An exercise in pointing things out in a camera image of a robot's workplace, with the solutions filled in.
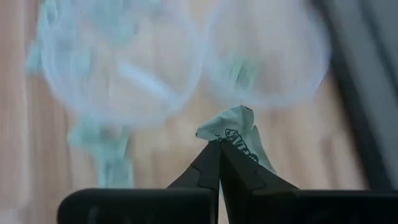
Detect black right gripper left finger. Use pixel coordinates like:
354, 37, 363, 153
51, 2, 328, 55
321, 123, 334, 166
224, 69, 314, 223
167, 139, 221, 224

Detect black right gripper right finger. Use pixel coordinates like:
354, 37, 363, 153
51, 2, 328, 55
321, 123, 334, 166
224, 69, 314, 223
219, 140, 300, 224

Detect clear round plastic container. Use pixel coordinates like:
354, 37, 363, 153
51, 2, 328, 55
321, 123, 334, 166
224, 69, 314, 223
206, 0, 331, 110
39, 0, 205, 131

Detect black aluminium table frame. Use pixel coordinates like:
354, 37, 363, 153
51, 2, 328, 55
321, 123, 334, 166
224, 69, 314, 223
309, 0, 396, 191

